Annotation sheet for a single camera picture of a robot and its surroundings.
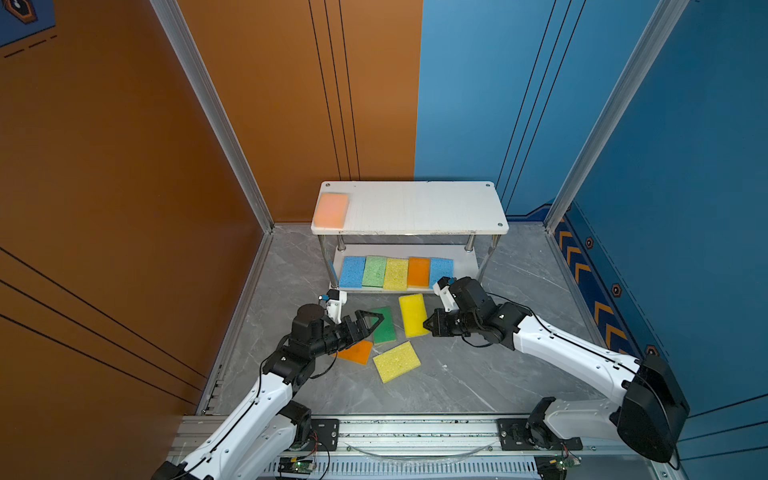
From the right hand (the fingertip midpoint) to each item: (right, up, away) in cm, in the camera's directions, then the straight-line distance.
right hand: (419, 326), depth 77 cm
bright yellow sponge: (-1, +3, +3) cm, 4 cm away
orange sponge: (-17, -10, +8) cm, 21 cm away
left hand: (-10, +2, -2) cm, 11 cm away
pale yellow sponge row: (-6, +12, +19) cm, 23 cm away
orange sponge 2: (+1, +12, +19) cm, 23 cm away
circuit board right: (+31, -31, -7) cm, 45 cm away
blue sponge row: (+8, +14, +20) cm, 26 cm away
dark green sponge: (-9, -4, +12) cm, 16 cm away
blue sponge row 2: (-20, +12, +17) cm, 29 cm away
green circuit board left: (-30, -32, -7) cm, 44 cm away
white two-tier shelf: (-2, +25, +39) cm, 46 cm away
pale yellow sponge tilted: (-6, -12, +8) cm, 15 cm away
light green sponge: (-13, +13, +19) cm, 27 cm away
